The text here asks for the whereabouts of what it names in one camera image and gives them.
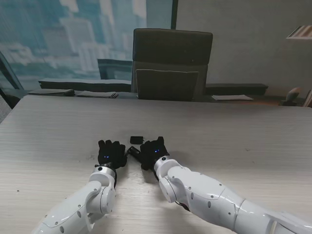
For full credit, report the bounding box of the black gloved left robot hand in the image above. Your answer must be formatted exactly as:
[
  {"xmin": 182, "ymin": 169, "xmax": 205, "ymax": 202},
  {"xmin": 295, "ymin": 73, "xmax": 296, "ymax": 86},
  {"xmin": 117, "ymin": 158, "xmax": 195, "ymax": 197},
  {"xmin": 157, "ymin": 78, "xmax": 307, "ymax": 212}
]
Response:
[{"xmin": 97, "ymin": 139, "xmax": 128, "ymax": 169}]

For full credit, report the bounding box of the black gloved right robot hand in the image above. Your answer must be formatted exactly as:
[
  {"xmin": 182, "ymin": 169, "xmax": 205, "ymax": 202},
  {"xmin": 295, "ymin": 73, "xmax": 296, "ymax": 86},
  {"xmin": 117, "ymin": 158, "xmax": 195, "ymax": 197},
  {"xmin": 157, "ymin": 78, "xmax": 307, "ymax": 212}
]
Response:
[{"xmin": 139, "ymin": 136, "xmax": 170, "ymax": 171}]

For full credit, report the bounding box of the black remote control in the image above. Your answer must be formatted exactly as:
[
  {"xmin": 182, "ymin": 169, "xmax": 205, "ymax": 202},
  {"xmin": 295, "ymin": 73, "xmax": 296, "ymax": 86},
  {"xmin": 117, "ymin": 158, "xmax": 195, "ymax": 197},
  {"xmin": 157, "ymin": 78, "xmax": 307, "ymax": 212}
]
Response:
[{"xmin": 126, "ymin": 145, "xmax": 142, "ymax": 158}]

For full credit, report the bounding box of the grey folder stack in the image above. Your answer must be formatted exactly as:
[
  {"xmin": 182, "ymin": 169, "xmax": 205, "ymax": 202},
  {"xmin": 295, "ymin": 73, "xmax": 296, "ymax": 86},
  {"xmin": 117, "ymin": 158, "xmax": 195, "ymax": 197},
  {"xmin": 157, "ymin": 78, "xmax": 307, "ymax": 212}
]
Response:
[{"xmin": 75, "ymin": 90, "xmax": 120, "ymax": 99}]

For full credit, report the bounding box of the long dark bench cushion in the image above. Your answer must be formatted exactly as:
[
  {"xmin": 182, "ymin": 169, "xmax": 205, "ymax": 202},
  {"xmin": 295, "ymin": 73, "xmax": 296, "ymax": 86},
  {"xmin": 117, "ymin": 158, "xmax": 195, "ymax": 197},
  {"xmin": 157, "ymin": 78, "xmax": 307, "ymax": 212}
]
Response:
[{"xmin": 38, "ymin": 78, "xmax": 133, "ymax": 93}]

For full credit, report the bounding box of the dark grey folder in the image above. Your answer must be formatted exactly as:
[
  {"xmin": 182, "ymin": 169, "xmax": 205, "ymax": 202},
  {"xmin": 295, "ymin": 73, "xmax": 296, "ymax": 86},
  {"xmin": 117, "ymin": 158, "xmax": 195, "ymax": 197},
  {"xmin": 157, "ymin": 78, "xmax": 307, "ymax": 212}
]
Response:
[{"xmin": 27, "ymin": 89, "xmax": 75, "ymax": 97}]

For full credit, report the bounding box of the white paper sheet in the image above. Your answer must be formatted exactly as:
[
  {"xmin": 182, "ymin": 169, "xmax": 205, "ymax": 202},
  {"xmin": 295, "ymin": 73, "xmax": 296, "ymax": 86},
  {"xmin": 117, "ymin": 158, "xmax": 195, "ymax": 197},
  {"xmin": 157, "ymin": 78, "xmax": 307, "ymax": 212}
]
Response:
[{"xmin": 211, "ymin": 94, "xmax": 254, "ymax": 101}]

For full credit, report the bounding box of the dark grey office chair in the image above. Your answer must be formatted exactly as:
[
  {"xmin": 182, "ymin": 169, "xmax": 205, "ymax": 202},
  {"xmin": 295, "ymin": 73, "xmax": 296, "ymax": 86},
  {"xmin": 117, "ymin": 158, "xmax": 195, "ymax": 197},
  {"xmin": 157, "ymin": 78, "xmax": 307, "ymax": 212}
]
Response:
[{"xmin": 131, "ymin": 28, "xmax": 214, "ymax": 102}]

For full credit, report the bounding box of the short dark bench cushion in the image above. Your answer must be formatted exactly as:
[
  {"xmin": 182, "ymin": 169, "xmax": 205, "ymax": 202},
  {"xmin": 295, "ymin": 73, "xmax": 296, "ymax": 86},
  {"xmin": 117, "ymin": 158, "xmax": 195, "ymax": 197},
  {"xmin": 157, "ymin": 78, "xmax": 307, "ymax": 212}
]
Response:
[{"xmin": 206, "ymin": 83, "xmax": 269, "ymax": 95}]

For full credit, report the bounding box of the grey slanted metal bar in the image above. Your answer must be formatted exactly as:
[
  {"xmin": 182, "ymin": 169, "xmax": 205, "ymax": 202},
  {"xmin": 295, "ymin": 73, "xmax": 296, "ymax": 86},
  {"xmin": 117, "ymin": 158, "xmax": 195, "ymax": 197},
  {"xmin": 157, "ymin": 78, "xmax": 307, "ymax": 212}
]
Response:
[{"xmin": 0, "ymin": 50, "xmax": 25, "ymax": 109}]

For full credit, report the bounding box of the dark window pillar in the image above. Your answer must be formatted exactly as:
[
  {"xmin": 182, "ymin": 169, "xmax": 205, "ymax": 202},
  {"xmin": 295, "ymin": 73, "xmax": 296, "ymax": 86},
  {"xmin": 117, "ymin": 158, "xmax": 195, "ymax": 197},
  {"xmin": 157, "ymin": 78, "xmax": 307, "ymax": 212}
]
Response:
[{"xmin": 170, "ymin": 0, "xmax": 179, "ymax": 30}]

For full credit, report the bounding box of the small desk ornament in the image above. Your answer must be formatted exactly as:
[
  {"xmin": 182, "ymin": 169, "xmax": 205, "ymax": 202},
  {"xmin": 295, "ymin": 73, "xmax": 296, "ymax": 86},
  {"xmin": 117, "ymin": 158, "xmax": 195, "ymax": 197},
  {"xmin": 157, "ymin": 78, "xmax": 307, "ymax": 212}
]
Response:
[{"xmin": 280, "ymin": 87, "xmax": 301, "ymax": 107}]

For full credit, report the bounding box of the light wooden board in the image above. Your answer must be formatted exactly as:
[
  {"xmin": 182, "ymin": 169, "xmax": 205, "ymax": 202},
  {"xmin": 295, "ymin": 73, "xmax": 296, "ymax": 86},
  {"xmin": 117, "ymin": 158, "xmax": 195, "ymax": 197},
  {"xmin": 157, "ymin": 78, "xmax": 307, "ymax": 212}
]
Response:
[{"xmin": 303, "ymin": 89, "xmax": 312, "ymax": 108}]

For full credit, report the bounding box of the red black right arm cable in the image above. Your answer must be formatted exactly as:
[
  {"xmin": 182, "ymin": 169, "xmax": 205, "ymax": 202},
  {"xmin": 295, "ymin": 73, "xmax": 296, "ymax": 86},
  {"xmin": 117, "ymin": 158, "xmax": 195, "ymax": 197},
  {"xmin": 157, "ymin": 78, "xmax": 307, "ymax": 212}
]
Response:
[{"xmin": 175, "ymin": 201, "xmax": 193, "ymax": 213}]

